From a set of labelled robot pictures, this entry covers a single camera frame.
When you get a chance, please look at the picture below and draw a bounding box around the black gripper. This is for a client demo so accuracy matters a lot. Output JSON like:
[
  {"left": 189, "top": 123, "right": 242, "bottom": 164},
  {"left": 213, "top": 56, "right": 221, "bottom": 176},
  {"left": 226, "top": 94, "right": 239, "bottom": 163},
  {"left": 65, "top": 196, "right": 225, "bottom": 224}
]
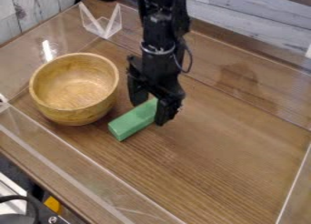
[{"left": 129, "top": 44, "right": 185, "bottom": 126}]

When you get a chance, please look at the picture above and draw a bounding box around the green rectangular block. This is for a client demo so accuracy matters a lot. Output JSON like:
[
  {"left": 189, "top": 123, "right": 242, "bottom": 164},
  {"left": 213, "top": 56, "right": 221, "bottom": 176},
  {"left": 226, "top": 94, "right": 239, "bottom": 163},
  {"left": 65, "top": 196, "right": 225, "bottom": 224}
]
[{"left": 109, "top": 98, "right": 158, "bottom": 141}]

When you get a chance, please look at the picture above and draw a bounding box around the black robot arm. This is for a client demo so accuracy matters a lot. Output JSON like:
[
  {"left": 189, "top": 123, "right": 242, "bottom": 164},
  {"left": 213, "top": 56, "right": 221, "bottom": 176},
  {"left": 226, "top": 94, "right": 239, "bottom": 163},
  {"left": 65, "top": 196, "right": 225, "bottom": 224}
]
[{"left": 129, "top": 0, "right": 194, "bottom": 126}]

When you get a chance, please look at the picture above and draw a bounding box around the brown wooden bowl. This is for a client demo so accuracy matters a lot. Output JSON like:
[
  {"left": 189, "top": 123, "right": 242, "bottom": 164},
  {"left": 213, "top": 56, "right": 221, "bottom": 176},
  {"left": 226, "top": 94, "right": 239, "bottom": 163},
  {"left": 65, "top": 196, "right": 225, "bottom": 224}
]
[{"left": 30, "top": 53, "right": 119, "bottom": 126}]

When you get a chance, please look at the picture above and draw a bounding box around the clear acrylic front barrier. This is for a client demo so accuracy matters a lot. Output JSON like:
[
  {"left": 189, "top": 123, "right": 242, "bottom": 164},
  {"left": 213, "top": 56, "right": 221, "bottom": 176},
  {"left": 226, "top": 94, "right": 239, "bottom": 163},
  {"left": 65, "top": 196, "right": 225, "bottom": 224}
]
[{"left": 0, "top": 95, "right": 187, "bottom": 224}]

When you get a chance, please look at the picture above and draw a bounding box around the yellow black device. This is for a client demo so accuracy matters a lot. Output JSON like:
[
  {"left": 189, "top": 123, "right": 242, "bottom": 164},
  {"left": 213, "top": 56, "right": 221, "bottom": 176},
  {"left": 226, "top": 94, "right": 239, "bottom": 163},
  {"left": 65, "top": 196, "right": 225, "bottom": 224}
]
[{"left": 39, "top": 196, "right": 73, "bottom": 224}]

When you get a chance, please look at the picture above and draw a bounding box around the clear acrylic corner bracket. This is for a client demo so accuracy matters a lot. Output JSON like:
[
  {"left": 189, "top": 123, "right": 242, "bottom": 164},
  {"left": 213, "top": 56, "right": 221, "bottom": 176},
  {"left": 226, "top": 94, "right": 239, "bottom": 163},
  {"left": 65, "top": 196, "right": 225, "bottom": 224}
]
[{"left": 79, "top": 3, "right": 123, "bottom": 39}]

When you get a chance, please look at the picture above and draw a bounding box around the black cable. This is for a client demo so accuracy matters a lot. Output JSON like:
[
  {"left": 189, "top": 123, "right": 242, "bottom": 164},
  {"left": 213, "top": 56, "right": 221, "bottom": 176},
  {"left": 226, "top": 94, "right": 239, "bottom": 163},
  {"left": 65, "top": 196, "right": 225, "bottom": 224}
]
[{"left": 0, "top": 194, "right": 42, "bottom": 224}]

